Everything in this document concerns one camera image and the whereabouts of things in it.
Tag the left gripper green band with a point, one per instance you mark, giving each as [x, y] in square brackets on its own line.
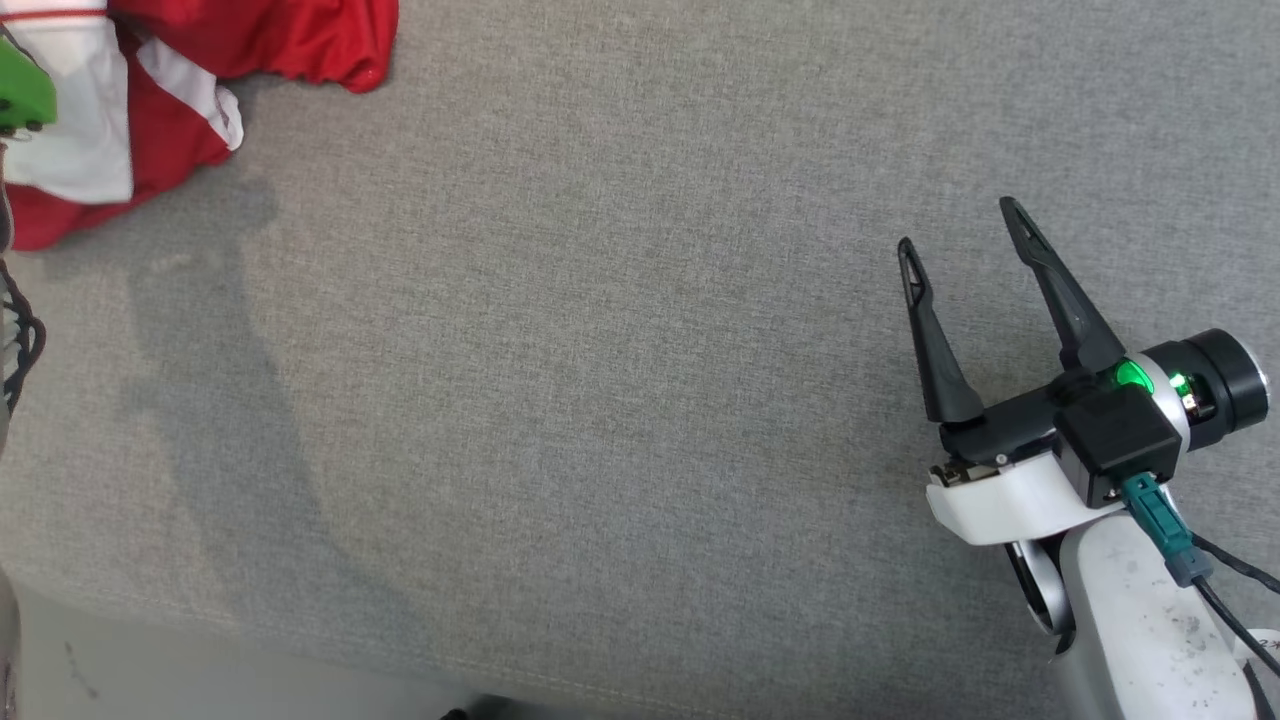
[22, 95]

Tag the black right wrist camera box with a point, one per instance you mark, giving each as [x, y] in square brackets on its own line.
[1115, 435]

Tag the red white baseball jersey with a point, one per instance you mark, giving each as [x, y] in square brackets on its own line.
[170, 120]

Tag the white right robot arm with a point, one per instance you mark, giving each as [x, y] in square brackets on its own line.
[1140, 640]

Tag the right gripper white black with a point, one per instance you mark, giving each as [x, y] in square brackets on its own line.
[1010, 500]

